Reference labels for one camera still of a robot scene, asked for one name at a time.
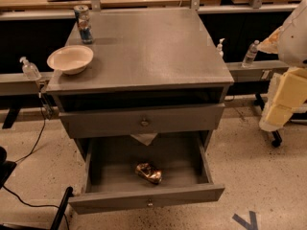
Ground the white paper under drawer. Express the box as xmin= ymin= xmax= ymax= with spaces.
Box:
xmin=131 ymin=133 xmax=156 ymax=146

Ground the white paper bowl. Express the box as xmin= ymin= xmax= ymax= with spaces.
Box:
xmin=47 ymin=45 xmax=94 ymax=75

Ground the blue silver energy can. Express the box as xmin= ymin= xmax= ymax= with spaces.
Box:
xmin=74 ymin=5 xmax=93 ymax=44

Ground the black floor cable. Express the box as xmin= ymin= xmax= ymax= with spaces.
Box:
xmin=2 ymin=105 xmax=71 ymax=230

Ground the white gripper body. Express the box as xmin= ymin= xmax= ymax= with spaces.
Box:
xmin=259 ymin=67 xmax=307 ymax=131

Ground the open lower grey drawer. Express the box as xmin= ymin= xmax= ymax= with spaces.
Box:
xmin=69 ymin=132 xmax=224 ymax=214

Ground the left hand sanitizer bottle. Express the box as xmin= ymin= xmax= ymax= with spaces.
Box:
xmin=19 ymin=57 xmax=42 ymax=81

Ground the black chair base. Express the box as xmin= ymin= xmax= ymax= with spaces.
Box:
xmin=0 ymin=147 xmax=73 ymax=230

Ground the clear water bottle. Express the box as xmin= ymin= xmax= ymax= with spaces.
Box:
xmin=242 ymin=40 xmax=259 ymax=68

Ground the upper grey drawer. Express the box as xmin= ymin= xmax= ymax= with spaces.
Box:
xmin=59 ymin=103 xmax=224 ymax=139

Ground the right small pump bottle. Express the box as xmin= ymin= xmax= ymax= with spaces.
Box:
xmin=217 ymin=38 xmax=224 ymax=57

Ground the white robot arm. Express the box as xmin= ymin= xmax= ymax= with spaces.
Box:
xmin=259 ymin=0 xmax=307 ymax=131

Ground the grey metal rail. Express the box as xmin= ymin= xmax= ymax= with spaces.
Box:
xmin=0 ymin=60 xmax=289 ymax=96

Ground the grey drawer cabinet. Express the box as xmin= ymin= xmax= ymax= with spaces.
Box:
xmin=46 ymin=7 xmax=235 ymax=215

